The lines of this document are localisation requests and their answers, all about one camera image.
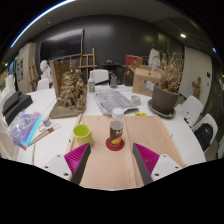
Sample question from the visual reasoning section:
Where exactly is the small green-labelled bottle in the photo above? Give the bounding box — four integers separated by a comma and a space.
87, 72, 96, 94

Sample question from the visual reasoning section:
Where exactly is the paintbrush with red ferrule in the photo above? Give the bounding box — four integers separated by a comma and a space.
27, 123, 62, 147

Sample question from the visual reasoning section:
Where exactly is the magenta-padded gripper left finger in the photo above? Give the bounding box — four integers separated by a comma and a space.
42, 142, 92, 186

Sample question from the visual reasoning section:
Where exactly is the white plaster bust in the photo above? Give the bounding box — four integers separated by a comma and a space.
39, 59, 52, 81

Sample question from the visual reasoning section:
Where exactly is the wooden easel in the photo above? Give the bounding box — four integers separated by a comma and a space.
78, 47, 98, 81
28, 56, 41, 92

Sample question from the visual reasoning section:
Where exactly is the flat round red coaster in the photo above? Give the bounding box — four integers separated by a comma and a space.
105, 137, 126, 152

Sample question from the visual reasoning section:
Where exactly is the brown cardboard box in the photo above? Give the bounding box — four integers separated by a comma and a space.
132, 64, 163, 98

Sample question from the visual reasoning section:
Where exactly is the dry plant in grey pot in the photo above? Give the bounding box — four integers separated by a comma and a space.
147, 51, 184, 119

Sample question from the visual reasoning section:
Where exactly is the golden sculpture on wooden base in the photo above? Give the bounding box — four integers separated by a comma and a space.
48, 59, 88, 120

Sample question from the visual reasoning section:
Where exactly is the white canvas stack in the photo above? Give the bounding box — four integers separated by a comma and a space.
0, 73, 19, 161

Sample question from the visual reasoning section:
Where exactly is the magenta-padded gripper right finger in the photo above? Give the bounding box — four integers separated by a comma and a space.
132, 142, 184, 186

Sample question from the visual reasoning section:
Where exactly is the colourful painted sheet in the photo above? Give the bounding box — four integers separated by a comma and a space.
7, 110, 43, 151

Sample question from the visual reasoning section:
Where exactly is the yellow-green mug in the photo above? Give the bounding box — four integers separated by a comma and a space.
72, 123, 94, 148

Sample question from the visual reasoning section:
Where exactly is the clear drink bottle white cap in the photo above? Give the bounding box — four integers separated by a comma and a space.
109, 107, 125, 148

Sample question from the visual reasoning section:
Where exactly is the white chair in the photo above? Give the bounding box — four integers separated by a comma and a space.
36, 78, 50, 92
89, 68, 110, 84
193, 113, 219, 154
174, 95, 204, 128

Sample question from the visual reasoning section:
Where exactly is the red box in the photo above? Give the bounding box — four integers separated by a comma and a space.
124, 54, 144, 68

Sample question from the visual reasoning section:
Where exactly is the small grey paint jar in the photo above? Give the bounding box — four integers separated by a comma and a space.
40, 115, 53, 128

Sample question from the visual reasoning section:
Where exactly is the glass jug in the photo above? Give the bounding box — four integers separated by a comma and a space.
109, 73, 119, 89

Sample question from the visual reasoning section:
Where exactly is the dark wall screen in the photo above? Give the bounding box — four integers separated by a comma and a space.
39, 28, 84, 62

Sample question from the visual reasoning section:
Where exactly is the wooden wall figure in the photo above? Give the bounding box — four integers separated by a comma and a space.
192, 76, 203, 100

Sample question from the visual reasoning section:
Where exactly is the small white cup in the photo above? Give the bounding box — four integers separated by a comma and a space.
130, 94, 142, 106

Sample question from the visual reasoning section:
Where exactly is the black flat boxes stack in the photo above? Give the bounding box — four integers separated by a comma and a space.
1, 90, 34, 126

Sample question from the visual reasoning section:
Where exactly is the white plaster sculpture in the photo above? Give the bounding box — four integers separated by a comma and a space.
148, 48, 162, 69

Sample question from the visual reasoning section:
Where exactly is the black backpack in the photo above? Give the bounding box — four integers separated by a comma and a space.
194, 123, 214, 153

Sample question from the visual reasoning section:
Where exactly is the long ceiling light strip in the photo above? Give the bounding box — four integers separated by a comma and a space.
9, 0, 78, 49

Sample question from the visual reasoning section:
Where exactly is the beige cabinet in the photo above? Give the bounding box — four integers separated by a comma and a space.
15, 42, 38, 94

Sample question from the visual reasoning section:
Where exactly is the light wooden drawing board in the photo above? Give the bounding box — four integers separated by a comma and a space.
123, 114, 185, 188
65, 114, 138, 191

